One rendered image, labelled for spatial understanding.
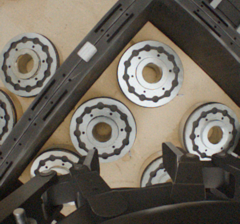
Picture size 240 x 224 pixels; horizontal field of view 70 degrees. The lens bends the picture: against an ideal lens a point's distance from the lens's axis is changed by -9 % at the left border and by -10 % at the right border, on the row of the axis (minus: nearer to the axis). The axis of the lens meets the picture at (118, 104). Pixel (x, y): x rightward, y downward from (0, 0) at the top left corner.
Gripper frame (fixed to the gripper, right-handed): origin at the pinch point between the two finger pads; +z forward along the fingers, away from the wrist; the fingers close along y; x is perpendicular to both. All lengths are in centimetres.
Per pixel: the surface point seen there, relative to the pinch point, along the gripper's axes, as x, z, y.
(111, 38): 11.9, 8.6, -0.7
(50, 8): 20.9, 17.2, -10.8
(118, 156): -4.3, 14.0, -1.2
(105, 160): -4.8, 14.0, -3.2
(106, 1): 21.0, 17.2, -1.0
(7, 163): -2.1, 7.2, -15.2
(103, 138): -1.7, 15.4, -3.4
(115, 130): -0.1, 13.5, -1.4
